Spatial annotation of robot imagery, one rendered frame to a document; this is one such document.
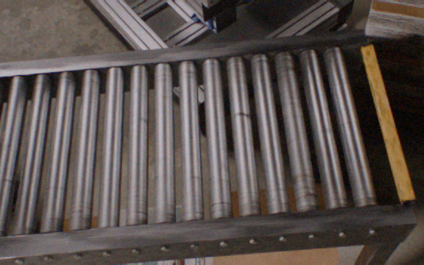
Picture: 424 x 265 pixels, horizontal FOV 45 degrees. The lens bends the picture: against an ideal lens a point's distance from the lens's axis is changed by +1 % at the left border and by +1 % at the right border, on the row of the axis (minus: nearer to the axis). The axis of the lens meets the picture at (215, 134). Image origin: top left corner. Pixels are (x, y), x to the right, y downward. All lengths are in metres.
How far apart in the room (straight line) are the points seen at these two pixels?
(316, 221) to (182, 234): 0.29
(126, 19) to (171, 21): 0.19
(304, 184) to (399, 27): 0.81
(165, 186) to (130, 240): 0.14
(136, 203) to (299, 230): 0.37
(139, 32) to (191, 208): 1.23
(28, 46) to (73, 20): 0.25
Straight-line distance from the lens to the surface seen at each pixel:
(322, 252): 1.97
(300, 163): 1.20
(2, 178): 1.33
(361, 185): 1.20
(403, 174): 1.21
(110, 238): 1.17
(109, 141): 1.28
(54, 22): 2.74
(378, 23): 1.82
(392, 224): 1.18
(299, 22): 2.22
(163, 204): 1.18
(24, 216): 1.26
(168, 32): 2.25
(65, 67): 1.45
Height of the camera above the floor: 1.87
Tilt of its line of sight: 60 degrees down
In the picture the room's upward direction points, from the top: 8 degrees counter-clockwise
